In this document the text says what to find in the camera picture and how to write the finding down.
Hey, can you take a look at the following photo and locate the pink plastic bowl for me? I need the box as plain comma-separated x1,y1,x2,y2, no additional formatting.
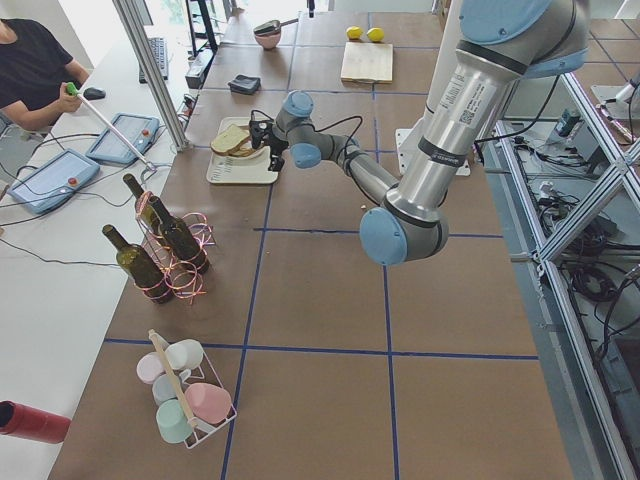
253,26,281,50

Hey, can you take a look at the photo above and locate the white cup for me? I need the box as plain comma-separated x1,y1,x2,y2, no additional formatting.
165,339,204,370

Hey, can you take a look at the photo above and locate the teach pendant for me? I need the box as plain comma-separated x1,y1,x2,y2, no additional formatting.
86,113,160,165
8,149,100,214

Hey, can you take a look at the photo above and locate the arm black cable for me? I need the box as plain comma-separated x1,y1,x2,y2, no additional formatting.
314,115,364,166

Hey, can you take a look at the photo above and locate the large pink cup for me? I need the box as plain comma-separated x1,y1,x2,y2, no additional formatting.
185,383,232,425

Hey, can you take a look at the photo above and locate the copper wire bottle rack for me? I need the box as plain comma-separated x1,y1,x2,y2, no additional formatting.
135,191,212,303

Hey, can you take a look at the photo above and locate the white stick green handle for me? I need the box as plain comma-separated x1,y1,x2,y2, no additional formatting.
65,82,157,172

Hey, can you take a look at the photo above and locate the red cylinder bottle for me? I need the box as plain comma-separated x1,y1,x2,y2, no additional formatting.
1,400,71,444

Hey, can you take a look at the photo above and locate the bread slice with egg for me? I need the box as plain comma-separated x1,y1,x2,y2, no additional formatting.
229,142,263,158

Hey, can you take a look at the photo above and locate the black keyboard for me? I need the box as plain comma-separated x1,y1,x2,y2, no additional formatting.
148,37,169,80

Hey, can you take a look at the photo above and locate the grey folded cloth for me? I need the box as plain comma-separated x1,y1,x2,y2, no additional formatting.
227,74,261,95

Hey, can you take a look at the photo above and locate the white bear tray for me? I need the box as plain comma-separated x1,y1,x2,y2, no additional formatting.
206,117,278,185

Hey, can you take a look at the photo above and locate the yellow lemon left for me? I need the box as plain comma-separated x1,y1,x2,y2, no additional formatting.
346,26,363,41

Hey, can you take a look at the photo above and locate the near teach pendant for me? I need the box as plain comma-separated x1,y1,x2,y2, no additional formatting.
8,149,100,214

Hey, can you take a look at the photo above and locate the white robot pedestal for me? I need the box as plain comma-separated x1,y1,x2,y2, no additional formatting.
394,0,472,177

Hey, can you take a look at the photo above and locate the person in black shirt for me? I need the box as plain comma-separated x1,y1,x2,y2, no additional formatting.
1,18,89,131

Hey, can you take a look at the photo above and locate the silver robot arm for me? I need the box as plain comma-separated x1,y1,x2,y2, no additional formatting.
249,1,590,265

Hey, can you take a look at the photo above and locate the far teach pendant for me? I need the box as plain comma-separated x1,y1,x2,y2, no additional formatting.
86,113,160,165

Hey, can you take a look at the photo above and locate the grey blue cup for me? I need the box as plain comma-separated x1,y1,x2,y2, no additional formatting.
151,374,177,406

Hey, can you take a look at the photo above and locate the stainless steel scoop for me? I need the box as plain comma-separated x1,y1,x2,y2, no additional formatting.
253,19,298,36

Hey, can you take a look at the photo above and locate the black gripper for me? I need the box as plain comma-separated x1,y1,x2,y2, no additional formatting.
249,110,288,172

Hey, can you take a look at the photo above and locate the light pink cup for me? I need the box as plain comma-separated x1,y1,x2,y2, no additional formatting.
136,352,165,385

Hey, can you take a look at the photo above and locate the black computer mouse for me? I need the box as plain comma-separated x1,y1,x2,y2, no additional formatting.
83,87,106,100

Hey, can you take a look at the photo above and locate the yellow lemon right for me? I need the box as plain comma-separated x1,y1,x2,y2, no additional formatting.
366,27,385,43

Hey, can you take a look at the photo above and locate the dark wine bottle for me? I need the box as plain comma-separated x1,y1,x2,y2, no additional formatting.
102,224,174,304
149,195,210,273
123,173,166,247

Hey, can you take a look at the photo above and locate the wooden cutting board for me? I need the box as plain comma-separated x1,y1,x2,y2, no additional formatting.
340,42,394,84

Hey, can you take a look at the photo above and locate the mint green cup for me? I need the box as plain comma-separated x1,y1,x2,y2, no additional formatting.
156,399,193,444

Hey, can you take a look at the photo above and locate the yellow lemon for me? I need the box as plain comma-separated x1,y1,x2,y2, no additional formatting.
346,26,363,41
366,27,385,43

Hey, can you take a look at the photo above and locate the aluminium frame post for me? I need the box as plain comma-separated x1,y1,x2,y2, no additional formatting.
112,0,190,152

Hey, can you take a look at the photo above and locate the wire dish rack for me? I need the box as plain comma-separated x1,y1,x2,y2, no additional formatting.
137,330,237,449

